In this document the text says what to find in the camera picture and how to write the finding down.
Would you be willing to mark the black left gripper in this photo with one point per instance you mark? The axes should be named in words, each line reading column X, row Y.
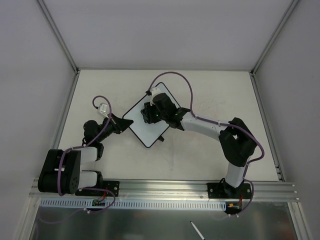
column 115, row 124

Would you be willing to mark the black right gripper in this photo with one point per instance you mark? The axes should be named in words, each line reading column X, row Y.
column 149, row 114

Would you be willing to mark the white whiteboard black frame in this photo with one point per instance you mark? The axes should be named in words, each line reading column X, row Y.
column 148, row 134

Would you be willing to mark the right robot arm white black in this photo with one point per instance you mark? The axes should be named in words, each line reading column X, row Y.
column 236, row 140

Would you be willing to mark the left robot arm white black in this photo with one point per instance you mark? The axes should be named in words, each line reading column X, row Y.
column 61, row 172

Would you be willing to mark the white marker pen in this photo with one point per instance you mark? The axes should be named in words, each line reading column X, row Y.
column 197, row 231

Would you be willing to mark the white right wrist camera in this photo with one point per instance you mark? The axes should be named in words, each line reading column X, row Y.
column 154, row 92

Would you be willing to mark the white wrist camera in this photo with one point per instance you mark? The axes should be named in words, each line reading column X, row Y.
column 154, row 92
column 103, row 110

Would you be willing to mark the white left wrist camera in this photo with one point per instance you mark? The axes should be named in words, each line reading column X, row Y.
column 103, row 110

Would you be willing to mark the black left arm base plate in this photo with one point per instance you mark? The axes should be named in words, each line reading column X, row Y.
column 110, row 185

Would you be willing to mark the aluminium mounting rail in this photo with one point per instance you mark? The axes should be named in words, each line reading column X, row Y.
column 192, row 190

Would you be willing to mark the white slotted cable duct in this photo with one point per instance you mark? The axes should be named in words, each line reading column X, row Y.
column 202, row 205

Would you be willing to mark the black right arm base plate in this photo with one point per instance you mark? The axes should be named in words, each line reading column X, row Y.
column 221, row 190

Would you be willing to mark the right aluminium frame post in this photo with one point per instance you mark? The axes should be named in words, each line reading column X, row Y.
column 275, row 34

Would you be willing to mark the aluminium frame post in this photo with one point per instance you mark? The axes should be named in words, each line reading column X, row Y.
column 275, row 34
column 57, row 34

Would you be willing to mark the left aluminium frame post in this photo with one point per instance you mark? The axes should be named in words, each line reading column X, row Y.
column 57, row 34

